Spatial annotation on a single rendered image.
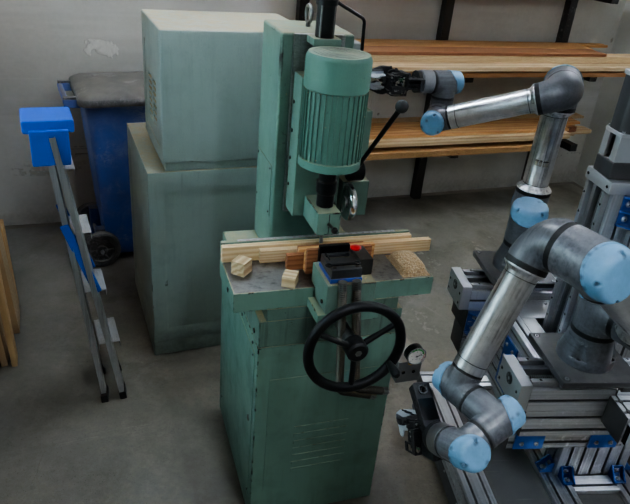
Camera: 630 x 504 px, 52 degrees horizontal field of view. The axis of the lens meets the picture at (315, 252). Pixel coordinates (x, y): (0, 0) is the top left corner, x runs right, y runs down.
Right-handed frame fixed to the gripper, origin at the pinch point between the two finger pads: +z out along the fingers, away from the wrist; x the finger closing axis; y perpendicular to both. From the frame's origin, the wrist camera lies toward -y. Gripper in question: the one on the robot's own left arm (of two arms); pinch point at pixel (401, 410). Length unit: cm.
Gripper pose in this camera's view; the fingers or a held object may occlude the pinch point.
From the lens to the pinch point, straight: 170.4
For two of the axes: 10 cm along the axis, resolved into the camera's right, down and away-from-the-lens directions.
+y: 0.7, 10.0, -0.1
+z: -3.0, 0.3, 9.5
